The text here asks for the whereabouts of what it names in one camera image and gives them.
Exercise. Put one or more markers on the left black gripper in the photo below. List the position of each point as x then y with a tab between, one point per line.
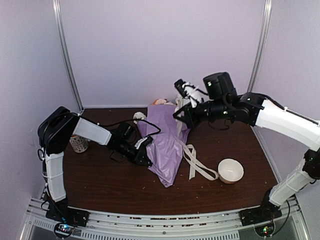
138	157

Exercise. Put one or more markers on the front aluminium rail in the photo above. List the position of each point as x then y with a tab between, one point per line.
223	225

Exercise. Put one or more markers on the plain white bowl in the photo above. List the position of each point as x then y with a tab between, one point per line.
230	171

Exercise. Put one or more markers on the beige ribbon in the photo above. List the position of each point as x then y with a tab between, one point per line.
189	152

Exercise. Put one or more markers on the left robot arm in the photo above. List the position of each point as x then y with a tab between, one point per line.
64	128

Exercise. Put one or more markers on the purple pink wrapping paper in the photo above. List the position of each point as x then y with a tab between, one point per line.
166	150

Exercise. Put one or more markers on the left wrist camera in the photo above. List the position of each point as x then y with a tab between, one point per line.
145	141

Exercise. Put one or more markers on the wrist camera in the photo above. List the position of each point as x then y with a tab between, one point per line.
145	141
190	92

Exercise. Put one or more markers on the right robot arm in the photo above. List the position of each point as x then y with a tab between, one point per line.
267	114

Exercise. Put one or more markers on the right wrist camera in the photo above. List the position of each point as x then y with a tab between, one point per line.
190	92

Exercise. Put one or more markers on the left aluminium frame post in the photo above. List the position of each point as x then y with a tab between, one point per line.
56	5

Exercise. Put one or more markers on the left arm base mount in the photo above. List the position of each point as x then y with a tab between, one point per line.
66	225

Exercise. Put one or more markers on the right aluminium frame post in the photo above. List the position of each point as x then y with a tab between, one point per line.
263	35

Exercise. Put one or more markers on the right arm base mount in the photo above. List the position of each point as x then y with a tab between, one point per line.
262	220

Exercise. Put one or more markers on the aluminium frame post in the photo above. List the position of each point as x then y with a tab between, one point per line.
56	5
263	35

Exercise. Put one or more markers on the patterned mug yellow inside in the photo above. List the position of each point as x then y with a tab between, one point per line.
78	143

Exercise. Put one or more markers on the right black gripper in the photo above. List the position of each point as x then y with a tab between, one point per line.
189	118

